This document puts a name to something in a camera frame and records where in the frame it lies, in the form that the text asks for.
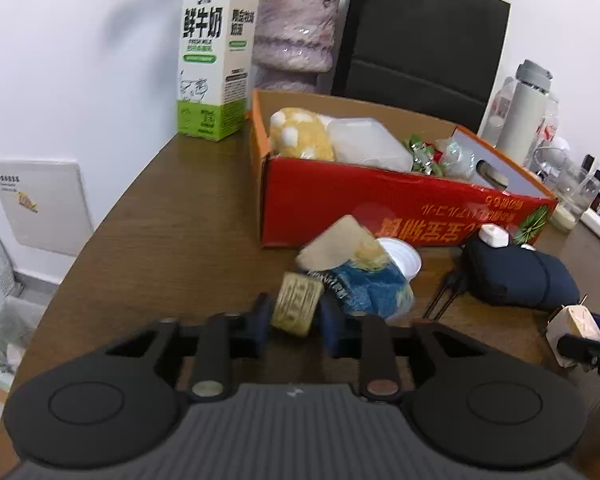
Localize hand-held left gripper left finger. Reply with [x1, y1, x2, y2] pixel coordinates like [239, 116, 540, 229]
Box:
[105, 292, 277, 402]

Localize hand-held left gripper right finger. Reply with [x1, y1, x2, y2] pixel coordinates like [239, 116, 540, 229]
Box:
[320, 299, 483, 403]

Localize white plug adapter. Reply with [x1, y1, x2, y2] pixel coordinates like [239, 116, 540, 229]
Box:
[545, 295, 600, 368]

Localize small yellow paper box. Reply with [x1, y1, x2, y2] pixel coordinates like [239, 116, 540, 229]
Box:
[270, 271, 326, 336]

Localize red cardboard box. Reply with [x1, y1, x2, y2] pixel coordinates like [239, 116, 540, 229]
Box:
[250, 88, 558, 249]

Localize yellow and white plush toy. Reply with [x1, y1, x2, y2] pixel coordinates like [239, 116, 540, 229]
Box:
[269, 106, 336, 162]

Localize translucent plastic food container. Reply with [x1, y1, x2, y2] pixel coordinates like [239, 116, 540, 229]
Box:
[326, 116, 414, 173]

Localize red artificial flower green leaves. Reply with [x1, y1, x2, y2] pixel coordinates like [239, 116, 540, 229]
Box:
[402, 132, 446, 176]

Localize translucent plastic bag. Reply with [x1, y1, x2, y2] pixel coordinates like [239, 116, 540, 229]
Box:
[437, 137, 476, 181]

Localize wooden desktop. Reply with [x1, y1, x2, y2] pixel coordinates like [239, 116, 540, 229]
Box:
[0, 110, 600, 480]

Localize tan and blue snack packet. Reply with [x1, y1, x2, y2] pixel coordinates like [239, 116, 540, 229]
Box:
[295, 215, 416, 318]

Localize navy blue pouch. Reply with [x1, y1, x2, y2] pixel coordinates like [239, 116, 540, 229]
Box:
[461, 235, 581, 311]

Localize white jar lid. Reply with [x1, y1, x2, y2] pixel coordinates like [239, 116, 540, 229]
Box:
[375, 237, 423, 281]

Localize white charger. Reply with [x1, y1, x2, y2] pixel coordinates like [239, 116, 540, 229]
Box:
[479, 224, 511, 248]

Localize white round device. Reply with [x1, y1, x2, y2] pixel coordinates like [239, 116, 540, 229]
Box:
[547, 137, 571, 161]

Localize clear water bottle red label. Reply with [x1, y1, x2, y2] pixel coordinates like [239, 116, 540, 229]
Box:
[530, 100, 561, 161]
[480, 76, 516, 148]

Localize white thermos bottle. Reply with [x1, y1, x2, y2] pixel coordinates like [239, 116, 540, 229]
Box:
[497, 59, 553, 161]

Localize white panel board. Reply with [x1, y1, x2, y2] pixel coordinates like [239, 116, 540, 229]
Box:
[0, 158, 93, 257]

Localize trash bin with clear bag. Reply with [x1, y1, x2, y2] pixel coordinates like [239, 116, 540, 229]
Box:
[0, 295, 46, 403]

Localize white and green milk carton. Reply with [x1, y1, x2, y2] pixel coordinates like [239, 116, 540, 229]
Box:
[176, 0, 260, 142]

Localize purple grey ceramic vase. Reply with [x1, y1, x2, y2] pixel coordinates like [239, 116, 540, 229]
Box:
[252, 0, 342, 93]

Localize black paper bag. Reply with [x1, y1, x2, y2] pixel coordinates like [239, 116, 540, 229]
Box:
[330, 0, 512, 136]

